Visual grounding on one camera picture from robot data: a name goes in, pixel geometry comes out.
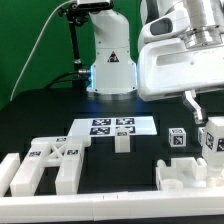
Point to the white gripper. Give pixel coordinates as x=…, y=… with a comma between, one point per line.
x=181, y=52

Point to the white chair seat part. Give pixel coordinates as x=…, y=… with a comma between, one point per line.
x=188, y=173

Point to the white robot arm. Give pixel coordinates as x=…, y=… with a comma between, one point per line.
x=114, y=74

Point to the white chair back part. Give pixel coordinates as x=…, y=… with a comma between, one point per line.
x=64, y=152

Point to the white U-shaped fence frame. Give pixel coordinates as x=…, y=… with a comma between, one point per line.
x=103, y=206

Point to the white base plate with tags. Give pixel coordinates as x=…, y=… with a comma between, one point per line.
x=103, y=127

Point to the black camera stand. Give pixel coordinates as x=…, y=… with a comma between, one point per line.
x=77, y=14

